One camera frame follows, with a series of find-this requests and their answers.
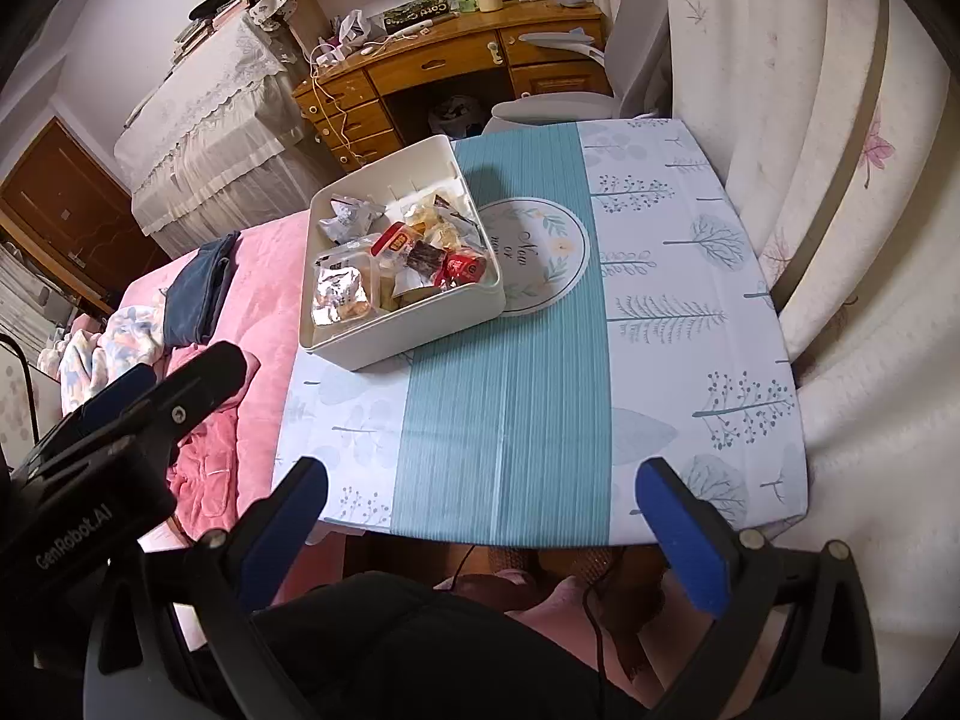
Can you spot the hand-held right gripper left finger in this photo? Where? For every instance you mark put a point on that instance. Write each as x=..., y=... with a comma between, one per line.
x=281, y=532

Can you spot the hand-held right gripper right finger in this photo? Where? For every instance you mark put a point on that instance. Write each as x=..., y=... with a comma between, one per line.
x=682, y=536

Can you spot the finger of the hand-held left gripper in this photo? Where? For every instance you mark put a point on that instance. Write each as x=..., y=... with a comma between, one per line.
x=202, y=382
x=112, y=394

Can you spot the clear packet with foil snack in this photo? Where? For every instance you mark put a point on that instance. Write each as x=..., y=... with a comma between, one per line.
x=341, y=296

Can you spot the white plastic bin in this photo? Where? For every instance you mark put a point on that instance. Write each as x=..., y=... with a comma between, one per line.
x=390, y=337

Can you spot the silver snack packet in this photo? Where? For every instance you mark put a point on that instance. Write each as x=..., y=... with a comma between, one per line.
x=349, y=219

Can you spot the red white snack packet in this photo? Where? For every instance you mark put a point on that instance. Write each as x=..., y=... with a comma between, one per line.
x=394, y=240

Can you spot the brown snack packet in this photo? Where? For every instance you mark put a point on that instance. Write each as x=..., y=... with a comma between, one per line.
x=427, y=256

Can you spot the red round candy packet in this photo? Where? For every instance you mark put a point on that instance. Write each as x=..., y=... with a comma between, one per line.
x=465, y=268

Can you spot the floral cloth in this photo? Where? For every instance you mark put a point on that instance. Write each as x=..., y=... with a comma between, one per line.
x=112, y=349

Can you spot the pink crumpled towel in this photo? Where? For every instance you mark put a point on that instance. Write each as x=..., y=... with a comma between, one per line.
x=210, y=480

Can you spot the dark blue jeans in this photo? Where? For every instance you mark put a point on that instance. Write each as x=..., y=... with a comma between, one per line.
x=199, y=292

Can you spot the pink blanket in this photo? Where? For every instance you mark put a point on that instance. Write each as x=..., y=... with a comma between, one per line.
x=262, y=300

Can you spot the person's dark clothing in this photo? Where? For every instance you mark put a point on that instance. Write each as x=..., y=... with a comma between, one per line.
x=390, y=652

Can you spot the wooden door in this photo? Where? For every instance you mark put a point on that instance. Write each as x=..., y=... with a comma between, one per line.
x=67, y=202

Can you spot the blue patterned tablecloth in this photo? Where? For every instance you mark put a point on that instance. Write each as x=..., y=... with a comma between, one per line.
x=510, y=405

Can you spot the lace cloth covered piano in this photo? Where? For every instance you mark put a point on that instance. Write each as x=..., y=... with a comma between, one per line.
x=210, y=142

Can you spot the white power strip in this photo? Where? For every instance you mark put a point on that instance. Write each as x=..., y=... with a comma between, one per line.
x=326, y=54

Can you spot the stack of books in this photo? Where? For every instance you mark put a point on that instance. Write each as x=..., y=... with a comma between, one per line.
x=202, y=30

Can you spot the white bag under desk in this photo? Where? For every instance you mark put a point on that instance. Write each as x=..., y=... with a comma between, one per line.
x=454, y=116

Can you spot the black round object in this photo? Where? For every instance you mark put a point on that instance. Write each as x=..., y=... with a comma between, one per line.
x=210, y=6

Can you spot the floral fabric pouch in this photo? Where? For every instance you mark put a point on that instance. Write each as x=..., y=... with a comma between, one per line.
x=271, y=6

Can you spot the white plastic bag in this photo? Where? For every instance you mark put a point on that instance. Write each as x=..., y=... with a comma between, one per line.
x=352, y=26

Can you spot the wooden desk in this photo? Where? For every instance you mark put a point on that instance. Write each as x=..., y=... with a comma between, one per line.
x=435, y=67

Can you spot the white floral curtain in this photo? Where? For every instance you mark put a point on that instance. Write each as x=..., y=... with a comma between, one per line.
x=825, y=165

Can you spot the dark printed box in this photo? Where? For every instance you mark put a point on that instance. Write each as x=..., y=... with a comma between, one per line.
x=418, y=13

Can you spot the grey office chair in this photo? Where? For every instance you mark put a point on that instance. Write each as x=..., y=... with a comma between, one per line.
x=637, y=52

